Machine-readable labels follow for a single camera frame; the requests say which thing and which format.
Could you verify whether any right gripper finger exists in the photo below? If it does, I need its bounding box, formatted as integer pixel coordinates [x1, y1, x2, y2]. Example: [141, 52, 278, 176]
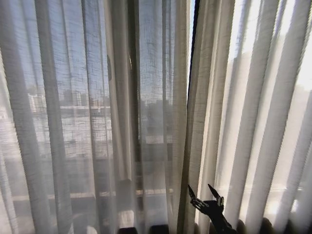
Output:
[207, 183, 225, 208]
[187, 184, 209, 211]

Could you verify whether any sheer white curtain panel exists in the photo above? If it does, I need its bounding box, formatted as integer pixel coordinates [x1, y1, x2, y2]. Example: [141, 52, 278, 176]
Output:
[0, 0, 195, 234]
[176, 0, 312, 234]

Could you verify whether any dark window frame post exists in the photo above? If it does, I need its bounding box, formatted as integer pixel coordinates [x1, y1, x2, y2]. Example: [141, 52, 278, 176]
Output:
[127, 0, 142, 195]

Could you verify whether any dark rounded furniture top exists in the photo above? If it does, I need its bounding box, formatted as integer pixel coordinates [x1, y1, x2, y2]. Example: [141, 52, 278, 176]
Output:
[118, 226, 138, 234]
[149, 224, 169, 234]

